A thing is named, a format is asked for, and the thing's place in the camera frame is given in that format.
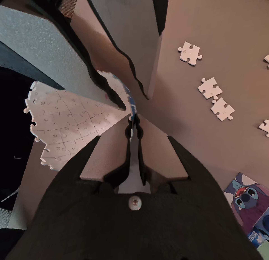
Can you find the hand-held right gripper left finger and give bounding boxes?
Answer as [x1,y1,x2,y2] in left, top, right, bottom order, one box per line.
[80,114,133,189]

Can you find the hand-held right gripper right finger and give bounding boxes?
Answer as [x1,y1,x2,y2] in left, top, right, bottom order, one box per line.
[134,114,189,186]

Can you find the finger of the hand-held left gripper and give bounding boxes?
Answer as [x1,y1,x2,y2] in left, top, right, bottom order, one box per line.
[85,0,163,100]
[0,5,127,111]

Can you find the partly built puzzle ball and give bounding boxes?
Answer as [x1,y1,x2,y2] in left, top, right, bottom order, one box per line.
[24,70,139,172]

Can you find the puzzle pieces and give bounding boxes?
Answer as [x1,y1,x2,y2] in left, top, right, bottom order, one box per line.
[178,41,269,137]

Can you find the printed cardboard puzzle box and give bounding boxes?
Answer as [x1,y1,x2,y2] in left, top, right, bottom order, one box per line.
[223,172,269,260]

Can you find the person's dark clothed torso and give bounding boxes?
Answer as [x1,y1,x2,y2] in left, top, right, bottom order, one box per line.
[0,66,42,201]

